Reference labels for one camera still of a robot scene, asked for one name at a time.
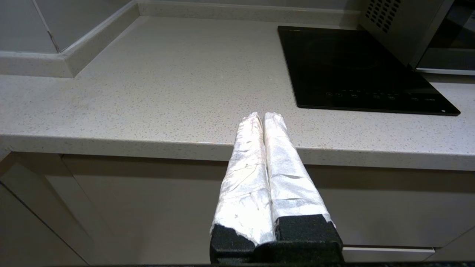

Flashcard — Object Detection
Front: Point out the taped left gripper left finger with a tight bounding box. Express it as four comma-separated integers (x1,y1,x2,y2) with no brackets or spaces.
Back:
210,112,276,264

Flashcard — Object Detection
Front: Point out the beige cabinet door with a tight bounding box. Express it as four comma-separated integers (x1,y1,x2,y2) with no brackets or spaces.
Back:
61,155,475,264
341,226,475,263

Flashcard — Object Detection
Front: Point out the beige angled cabinet panel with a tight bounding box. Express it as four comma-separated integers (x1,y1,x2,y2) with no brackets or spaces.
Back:
0,152,108,266

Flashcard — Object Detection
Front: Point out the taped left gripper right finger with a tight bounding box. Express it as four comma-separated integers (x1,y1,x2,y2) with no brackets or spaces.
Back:
263,112,344,262

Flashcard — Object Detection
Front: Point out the black induction cooktop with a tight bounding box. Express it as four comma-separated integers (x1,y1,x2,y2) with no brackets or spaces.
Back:
278,25,461,116

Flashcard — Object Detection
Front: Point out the silver microwave oven body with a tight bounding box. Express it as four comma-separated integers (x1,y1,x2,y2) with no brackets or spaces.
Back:
358,0,455,67

